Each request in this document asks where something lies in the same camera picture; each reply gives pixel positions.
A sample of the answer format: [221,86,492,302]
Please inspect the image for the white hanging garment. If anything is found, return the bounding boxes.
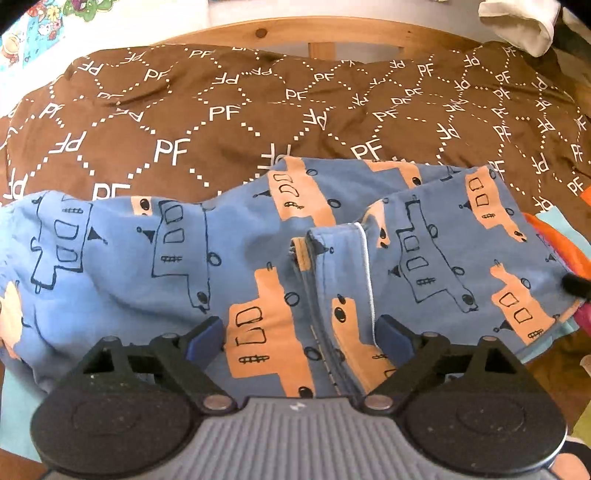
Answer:
[477,0,556,58]

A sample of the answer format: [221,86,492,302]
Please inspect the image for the orange-haired cartoon figure poster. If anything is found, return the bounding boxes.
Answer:
[0,0,66,71]

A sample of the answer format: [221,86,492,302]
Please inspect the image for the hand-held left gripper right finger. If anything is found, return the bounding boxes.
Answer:
[360,316,528,414]

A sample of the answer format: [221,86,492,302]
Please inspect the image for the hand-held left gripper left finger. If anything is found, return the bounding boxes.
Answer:
[78,316,238,414]

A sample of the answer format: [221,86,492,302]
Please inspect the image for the blue pants with orange cars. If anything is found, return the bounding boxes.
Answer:
[0,156,586,403]

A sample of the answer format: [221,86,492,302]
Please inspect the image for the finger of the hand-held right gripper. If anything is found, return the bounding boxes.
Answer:
[560,274,591,300]

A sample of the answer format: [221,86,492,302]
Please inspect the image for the brown printed quilt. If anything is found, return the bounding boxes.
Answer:
[0,39,591,219]

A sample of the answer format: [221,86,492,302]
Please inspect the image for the wooden bed frame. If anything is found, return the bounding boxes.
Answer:
[150,16,488,62]

